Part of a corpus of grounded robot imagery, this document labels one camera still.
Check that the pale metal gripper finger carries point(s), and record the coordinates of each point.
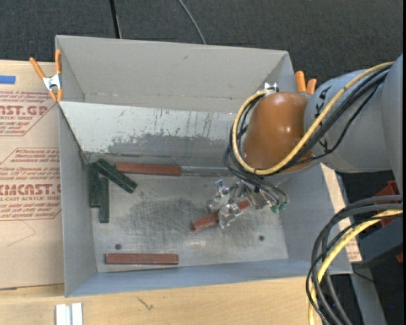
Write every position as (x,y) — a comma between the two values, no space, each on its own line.
(221,189)
(229,212)

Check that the red-brown block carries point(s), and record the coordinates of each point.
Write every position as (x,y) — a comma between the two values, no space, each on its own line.
(149,169)
(142,258)
(204,221)

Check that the grey metal bin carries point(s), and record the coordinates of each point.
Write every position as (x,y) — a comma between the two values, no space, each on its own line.
(162,222)

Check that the dark green flat block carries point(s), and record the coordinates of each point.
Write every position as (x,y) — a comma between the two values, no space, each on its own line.
(104,201)
(116,176)
(94,188)

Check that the brown cardboard board red print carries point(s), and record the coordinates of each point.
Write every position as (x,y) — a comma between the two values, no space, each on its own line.
(27,215)

